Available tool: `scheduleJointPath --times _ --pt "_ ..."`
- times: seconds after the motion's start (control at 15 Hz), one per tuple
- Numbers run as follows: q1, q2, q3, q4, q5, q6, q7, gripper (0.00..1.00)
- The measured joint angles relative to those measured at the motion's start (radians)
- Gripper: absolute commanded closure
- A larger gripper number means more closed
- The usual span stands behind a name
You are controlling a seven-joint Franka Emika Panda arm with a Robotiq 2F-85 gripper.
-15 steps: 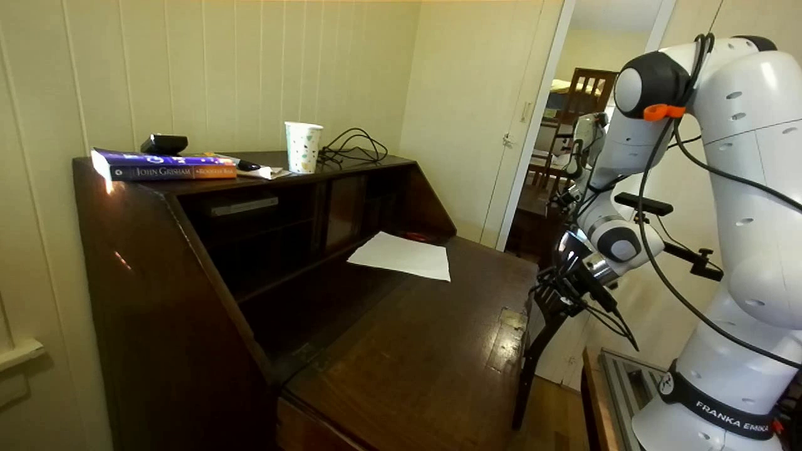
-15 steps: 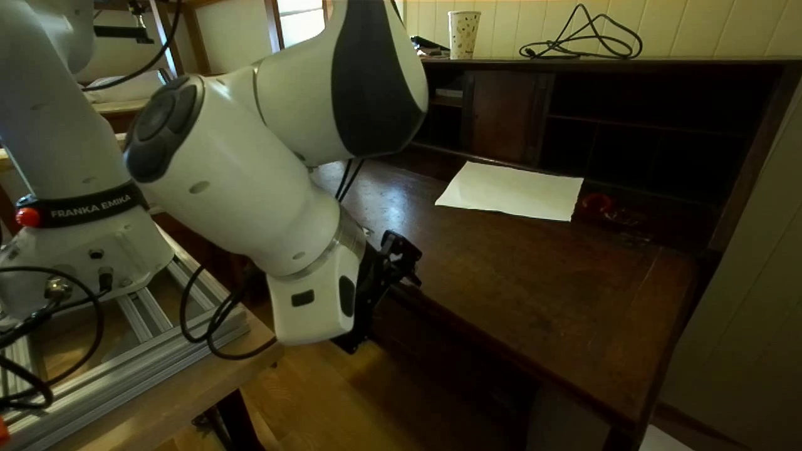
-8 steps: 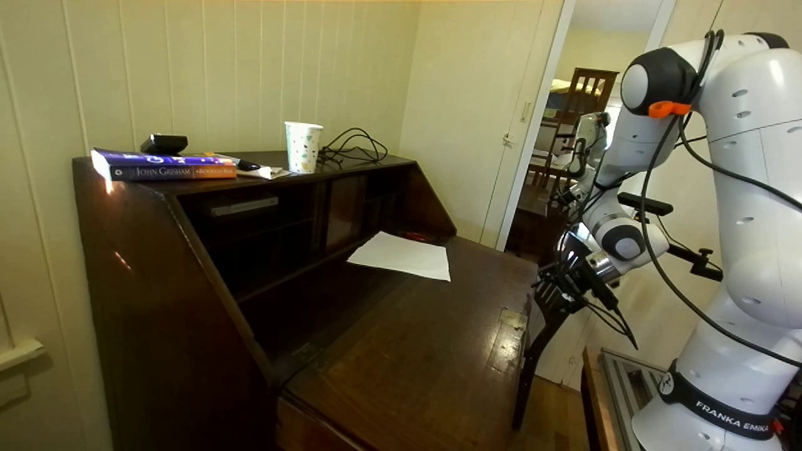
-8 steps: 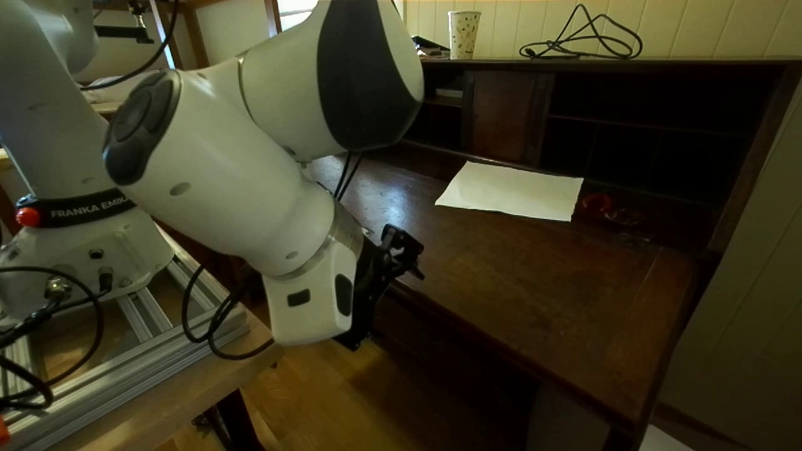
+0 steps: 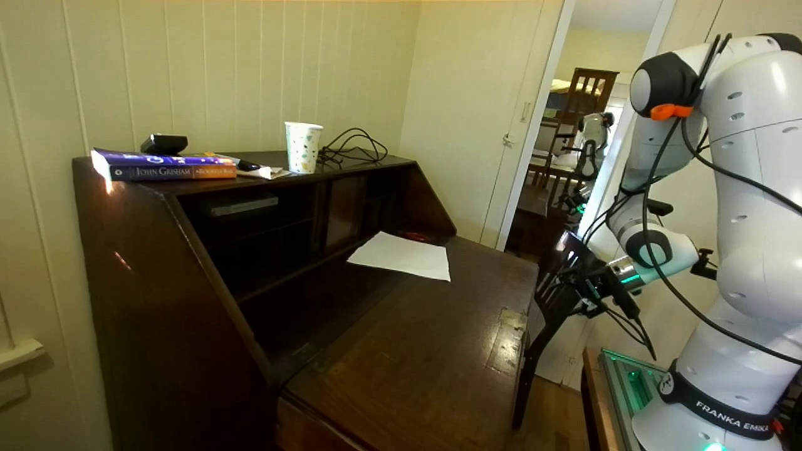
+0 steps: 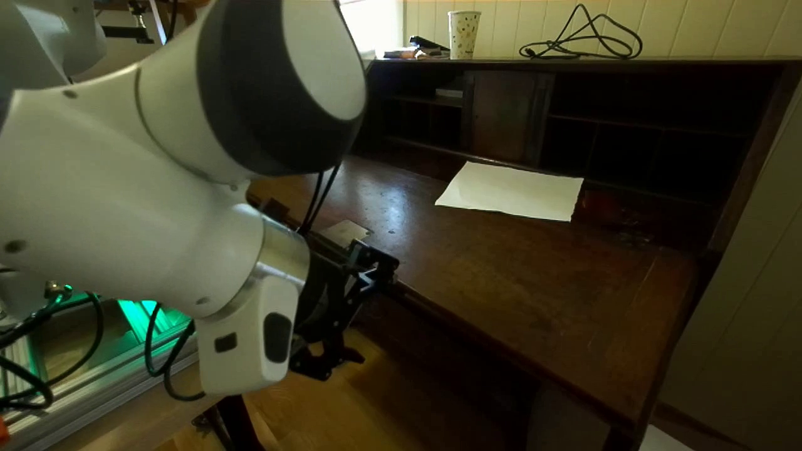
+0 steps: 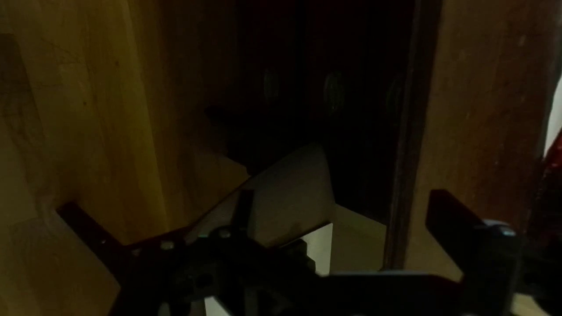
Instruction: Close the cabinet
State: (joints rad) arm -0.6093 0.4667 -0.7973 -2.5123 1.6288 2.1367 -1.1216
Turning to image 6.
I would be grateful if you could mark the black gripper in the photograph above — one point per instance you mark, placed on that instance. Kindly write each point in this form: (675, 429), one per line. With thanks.
(321, 292)

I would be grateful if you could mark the dark wooden drop-front lid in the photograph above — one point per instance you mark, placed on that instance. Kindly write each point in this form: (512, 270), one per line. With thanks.
(518, 285)

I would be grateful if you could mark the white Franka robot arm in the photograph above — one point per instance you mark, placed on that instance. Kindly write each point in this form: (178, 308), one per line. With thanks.
(127, 183)

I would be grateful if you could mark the small inner cabinet door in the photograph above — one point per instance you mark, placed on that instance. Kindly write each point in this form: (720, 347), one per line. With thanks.
(504, 115)

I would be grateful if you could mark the dark wooden secretary cabinet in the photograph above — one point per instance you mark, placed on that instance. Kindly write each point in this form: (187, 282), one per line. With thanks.
(667, 127)

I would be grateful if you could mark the white paper sheet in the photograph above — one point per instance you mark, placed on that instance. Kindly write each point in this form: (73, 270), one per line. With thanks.
(512, 192)

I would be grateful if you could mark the light wooden robot table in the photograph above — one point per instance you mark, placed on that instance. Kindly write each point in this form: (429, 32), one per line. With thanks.
(127, 426)

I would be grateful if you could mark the red small item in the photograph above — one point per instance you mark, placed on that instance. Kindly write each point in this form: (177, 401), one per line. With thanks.
(610, 208)

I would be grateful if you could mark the small dark flat object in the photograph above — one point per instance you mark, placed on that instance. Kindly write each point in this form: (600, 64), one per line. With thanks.
(428, 44)

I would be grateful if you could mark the patterned paper cup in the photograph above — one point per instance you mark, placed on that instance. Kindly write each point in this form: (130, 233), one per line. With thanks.
(465, 33)

